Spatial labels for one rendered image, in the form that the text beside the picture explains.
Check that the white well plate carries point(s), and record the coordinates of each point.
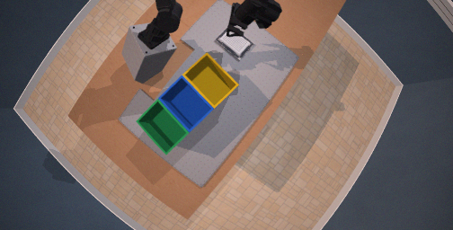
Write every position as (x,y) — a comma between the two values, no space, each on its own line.
(239,45)

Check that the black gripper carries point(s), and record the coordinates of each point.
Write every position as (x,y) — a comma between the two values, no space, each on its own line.
(235,19)

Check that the green bin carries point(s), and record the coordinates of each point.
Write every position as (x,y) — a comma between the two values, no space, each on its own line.
(162,127)

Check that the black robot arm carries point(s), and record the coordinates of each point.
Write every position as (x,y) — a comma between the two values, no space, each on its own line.
(170,12)

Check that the blue bin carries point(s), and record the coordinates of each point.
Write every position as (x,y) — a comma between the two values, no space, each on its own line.
(185,103)

